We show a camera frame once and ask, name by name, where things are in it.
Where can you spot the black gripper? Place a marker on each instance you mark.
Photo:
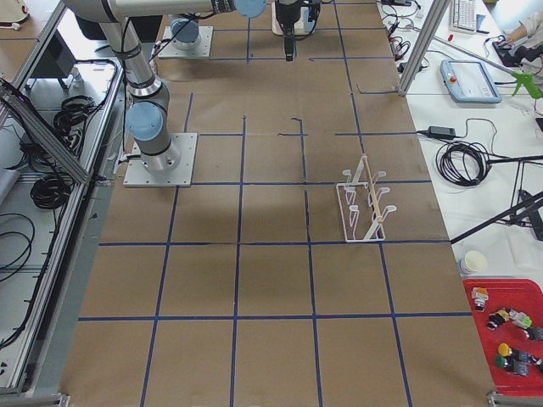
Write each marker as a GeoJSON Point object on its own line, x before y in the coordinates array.
{"type": "Point", "coordinates": [285, 13]}

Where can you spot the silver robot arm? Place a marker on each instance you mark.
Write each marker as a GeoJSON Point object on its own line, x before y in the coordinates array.
{"type": "Point", "coordinates": [146, 118]}

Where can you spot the white paper cup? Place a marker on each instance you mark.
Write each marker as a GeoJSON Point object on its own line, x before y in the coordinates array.
{"type": "Point", "coordinates": [472, 262]}

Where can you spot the long metal rod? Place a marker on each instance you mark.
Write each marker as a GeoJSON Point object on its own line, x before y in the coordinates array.
{"type": "Point", "coordinates": [476, 56]}

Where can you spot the black power adapter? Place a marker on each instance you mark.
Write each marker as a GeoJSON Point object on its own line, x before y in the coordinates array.
{"type": "Point", "coordinates": [440, 132]}

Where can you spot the white keyboard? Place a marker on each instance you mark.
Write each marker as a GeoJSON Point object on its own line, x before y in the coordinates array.
{"type": "Point", "coordinates": [463, 16]}

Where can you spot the blue teach pendant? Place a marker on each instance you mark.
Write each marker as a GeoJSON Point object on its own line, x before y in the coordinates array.
{"type": "Point", "coordinates": [469, 82]}

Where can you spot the seated person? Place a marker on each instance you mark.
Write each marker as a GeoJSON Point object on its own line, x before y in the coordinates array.
{"type": "Point", "coordinates": [529, 28]}

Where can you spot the black tripod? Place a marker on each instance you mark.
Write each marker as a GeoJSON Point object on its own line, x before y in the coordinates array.
{"type": "Point", "coordinates": [525, 213]}

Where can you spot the red plastic tray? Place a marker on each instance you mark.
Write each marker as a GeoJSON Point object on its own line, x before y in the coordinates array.
{"type": "Point", "coordinates": [508, 316]}

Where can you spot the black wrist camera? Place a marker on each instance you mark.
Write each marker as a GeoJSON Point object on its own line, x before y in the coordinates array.
{"type": "Point", "coordinates": [314, 9]}

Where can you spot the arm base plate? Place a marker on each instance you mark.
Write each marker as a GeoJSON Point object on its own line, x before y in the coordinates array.
{"type": "Point", "coordinates": [174, 168]}
{"type": "Point", "coordinates": [198, 49]}

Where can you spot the aluminium frame post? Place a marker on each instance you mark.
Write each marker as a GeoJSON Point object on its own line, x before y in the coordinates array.
{"type": "Point", "coordinates": [434, 16]}

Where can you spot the white wire cup rack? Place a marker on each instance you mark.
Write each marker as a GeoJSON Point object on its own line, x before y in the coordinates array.
{"type": "Point", "coordinates": [361, 212]}

